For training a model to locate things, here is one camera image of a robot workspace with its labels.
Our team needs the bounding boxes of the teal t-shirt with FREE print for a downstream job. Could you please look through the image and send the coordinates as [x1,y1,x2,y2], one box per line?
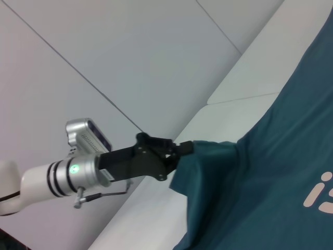
[168,15,333,250]

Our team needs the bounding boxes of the grey left gripper cable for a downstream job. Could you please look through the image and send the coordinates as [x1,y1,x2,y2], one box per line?
[73,179,134,209]

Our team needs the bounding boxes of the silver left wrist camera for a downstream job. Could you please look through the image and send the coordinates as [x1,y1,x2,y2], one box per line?
[65,118,113,157]

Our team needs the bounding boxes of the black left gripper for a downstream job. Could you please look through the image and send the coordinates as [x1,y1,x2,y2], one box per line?
[99,132,195,182]

